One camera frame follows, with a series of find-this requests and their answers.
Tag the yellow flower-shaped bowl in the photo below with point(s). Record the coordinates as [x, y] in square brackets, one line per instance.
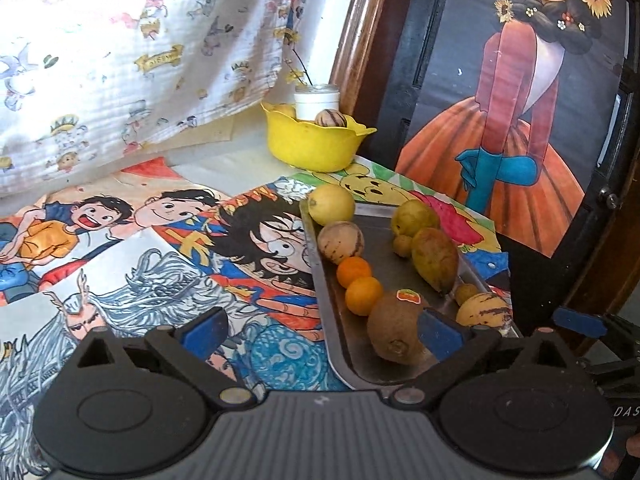
[312, 145]

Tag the wooden door frame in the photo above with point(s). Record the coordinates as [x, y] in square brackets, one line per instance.
[360, 35]

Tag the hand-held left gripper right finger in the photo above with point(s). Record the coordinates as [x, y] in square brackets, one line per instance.
[440, 334]

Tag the brown kiwi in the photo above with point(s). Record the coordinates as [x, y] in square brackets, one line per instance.
[395, 325]

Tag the wall poster orange dress figure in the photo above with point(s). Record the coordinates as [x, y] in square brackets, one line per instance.
[525, 160]

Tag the small brown round fruit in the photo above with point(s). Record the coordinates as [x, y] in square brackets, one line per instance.
[466, 293]
[401, 244]

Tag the anime printed table sheet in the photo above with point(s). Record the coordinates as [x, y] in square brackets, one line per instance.
[150, 270]

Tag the small orange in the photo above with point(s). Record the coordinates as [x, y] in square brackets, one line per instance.
[364, 296]
[353, 271]

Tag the brown-green mango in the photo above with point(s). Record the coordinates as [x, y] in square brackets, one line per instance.
[435, 259]

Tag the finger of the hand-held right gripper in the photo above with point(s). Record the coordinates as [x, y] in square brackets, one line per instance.
[580, 322]

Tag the yellow flower sprig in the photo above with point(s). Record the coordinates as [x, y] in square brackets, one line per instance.
[300, 67]

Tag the white cartoon printed blanket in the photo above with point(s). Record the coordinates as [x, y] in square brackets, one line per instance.
[125, 60]

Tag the yellow lemon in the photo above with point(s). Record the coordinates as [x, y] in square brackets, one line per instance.
[331, 203]

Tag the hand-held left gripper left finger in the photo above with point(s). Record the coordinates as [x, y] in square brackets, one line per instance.
[205, 331]

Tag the grey metal tray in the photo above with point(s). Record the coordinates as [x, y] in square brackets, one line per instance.
[385, 260]

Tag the striped pepino melon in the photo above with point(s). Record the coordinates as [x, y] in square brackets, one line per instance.
[482, 312]
[328, 119]
[341, 242]

